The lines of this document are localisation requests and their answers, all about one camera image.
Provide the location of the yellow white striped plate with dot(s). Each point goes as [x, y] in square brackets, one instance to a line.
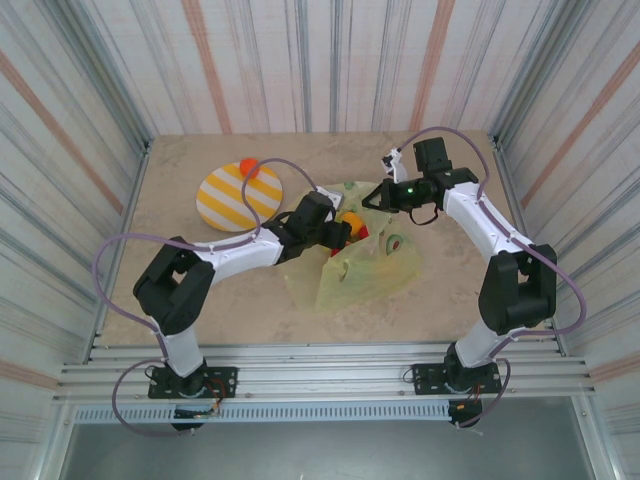
[225, 200]

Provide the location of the yellow toy fruit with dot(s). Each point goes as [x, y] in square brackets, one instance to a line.
[354, 221]

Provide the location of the aluminium rail frame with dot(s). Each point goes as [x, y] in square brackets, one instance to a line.
[320, 370]

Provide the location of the yellow-green plastic bag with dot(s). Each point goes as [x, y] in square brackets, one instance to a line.
[370, 280]

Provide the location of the small round orange fruit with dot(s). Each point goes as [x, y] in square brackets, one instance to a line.
[248, 166]

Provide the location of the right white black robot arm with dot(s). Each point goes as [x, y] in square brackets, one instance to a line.
[515, 290]

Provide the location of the grey metal panel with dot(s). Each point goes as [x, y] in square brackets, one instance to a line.
[320, 450]

